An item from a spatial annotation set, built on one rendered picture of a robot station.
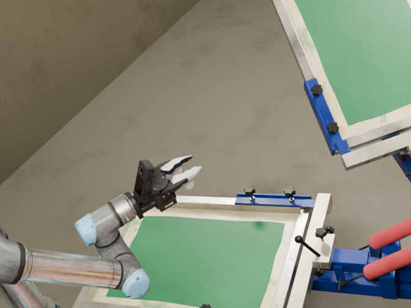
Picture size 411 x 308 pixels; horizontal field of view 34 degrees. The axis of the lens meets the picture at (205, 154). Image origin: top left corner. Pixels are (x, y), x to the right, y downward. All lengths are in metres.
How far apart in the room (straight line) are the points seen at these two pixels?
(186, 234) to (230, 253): 0.22
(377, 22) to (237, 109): 2.18
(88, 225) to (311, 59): 1.29
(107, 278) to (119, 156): 3.15
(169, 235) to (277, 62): 2.71
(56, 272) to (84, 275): 0.07
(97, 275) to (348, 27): 1.55
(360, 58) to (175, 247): 1.03
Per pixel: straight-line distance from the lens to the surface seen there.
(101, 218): 1.77
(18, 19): 4.99
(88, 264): 1.68
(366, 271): 2.25
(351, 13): 2.81
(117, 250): 1.81
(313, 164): 4.21
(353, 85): 2.68
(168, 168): 1.83
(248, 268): 2.48
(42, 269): 1.62
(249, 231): 2.60
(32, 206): 4.79
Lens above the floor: 2.82
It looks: 39 degrees down
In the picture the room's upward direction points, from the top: 20 degrees counter-clockwise
